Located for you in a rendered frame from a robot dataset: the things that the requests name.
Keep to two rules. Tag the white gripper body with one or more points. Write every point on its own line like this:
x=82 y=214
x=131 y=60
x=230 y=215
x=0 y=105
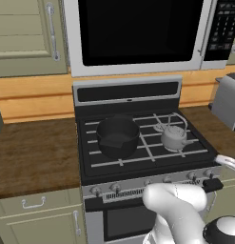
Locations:
x=225 y=160

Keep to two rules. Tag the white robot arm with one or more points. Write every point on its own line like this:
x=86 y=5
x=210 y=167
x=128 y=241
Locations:
x=172 y=203

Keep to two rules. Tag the silver stove knob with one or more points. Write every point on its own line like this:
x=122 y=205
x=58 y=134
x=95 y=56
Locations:
x=192 y=175
x=166 y=179
x=208 y=173
x=96 y=191
x=115 y=187
x=147 y=182

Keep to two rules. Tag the beige base cupboard beside stove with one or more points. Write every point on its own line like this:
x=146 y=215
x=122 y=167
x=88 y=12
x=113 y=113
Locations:
x=228 y=200

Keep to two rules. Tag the grey metal kettle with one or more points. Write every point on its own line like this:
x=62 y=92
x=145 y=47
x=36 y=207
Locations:
x=173 y=137

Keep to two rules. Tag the silver black stove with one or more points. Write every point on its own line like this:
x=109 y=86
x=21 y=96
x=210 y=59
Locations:
x=128 y=95

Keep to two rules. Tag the silver toaster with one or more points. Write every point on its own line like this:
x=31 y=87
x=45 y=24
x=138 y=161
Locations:
x=226 y=101

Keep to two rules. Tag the black cooking pot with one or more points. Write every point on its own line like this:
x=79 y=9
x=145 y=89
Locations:
x=117 y=139

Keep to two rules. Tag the silver microwave oven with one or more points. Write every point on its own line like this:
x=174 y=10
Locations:
x=138 y=31

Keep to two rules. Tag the beige drawer front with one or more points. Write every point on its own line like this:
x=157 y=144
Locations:
x=55 y=198

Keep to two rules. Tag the beige base cupboard door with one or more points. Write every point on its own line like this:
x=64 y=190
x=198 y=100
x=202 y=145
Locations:
x=39 y=230

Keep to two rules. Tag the beige wall cupboard door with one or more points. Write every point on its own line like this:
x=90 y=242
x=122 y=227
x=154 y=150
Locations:
x=23 y=38

